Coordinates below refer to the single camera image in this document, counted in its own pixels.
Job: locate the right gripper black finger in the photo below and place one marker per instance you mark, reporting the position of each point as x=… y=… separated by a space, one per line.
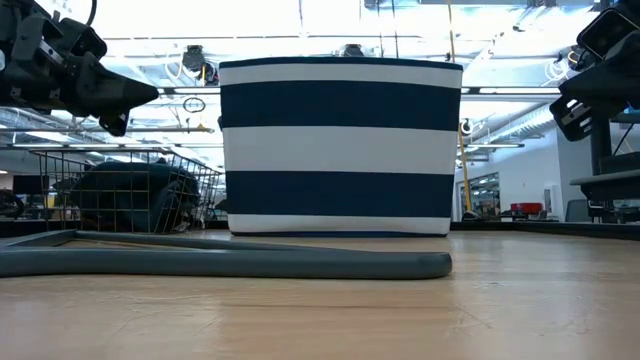
x=572 y=120
x=610 y=85

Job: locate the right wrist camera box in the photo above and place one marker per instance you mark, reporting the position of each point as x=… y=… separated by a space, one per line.
x=605 y=32

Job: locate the dark teal cloth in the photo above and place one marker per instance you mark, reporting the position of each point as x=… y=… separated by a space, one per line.
x=125 y=190

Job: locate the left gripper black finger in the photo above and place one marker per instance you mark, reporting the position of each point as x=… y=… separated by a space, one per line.
x=110 y=95
x=116 y=125

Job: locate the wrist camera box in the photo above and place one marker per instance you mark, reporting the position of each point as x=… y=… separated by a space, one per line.
x=85 y=40
x=605 y=32

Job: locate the red box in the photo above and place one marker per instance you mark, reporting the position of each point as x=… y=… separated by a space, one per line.
x=526 y=208

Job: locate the navy white striped fabric bin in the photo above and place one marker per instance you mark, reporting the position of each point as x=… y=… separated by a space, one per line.
x=340 y=150

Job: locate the grey clothes hanger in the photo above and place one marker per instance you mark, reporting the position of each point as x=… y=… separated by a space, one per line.
x=250 y=265

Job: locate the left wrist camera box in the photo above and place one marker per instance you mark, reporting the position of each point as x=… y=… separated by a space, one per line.
x=85 y=40

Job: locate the black aluminium table frame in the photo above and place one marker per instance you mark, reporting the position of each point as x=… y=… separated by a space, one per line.
x=550 y=229

